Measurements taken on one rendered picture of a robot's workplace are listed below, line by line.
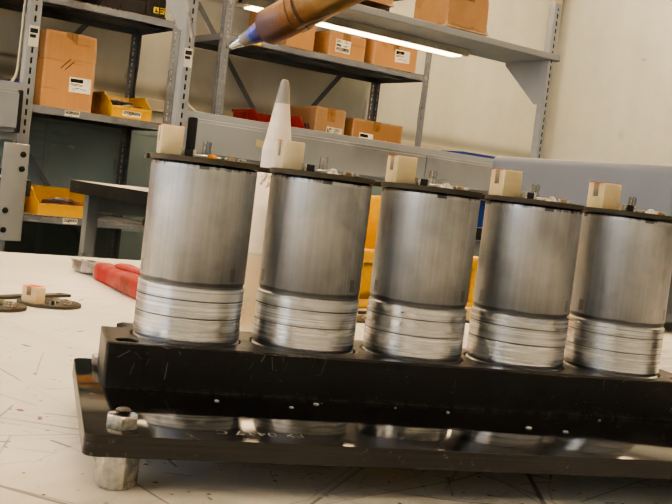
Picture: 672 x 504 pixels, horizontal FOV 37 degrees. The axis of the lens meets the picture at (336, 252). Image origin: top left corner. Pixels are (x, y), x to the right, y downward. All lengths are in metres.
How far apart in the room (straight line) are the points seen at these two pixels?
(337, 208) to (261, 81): 5.04
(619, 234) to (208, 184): 0.10
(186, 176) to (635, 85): 5.96
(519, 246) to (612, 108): 5.99
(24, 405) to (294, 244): 0.07
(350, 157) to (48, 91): 1.75
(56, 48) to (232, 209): 4.17
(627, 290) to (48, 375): 0.15
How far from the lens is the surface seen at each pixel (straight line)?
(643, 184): 0.62
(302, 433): 0.20
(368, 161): 3.01
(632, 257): 0.26
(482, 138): 6.19
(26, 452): 0.21
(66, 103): 4.38
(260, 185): 0.39
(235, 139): 2.76
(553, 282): 0.25
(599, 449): 0.22
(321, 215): 0.23
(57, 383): 0.28
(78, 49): 4.41
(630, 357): 0.27
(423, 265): 0.24
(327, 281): 0.23
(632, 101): 6.15
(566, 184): 0.65
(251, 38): 0.22
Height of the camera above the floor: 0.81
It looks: 3 degrees down
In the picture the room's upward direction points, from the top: 7 degrees clockwise
